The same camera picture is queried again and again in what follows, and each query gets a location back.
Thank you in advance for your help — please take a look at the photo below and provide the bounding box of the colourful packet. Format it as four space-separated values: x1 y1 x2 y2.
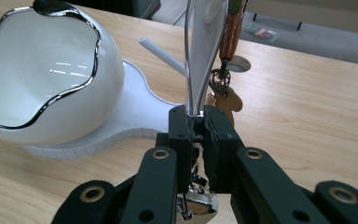
242 23 282 44

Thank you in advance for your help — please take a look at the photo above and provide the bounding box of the braided keychain with brown charm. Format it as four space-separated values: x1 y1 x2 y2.
205 0 250 126

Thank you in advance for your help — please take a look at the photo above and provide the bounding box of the white car key with strap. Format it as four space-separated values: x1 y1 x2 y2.
176 0 230 224

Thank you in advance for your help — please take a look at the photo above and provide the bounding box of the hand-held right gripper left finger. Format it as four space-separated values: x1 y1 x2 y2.
155 105 198 194

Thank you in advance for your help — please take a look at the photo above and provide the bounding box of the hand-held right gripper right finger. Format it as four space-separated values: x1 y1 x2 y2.
202 105 247 194

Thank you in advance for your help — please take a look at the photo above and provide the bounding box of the white bowl with silver rim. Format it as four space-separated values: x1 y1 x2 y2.
0 0 126 147

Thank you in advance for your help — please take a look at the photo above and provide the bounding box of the white key rack with pole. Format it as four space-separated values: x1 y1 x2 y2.
21 0 228 161

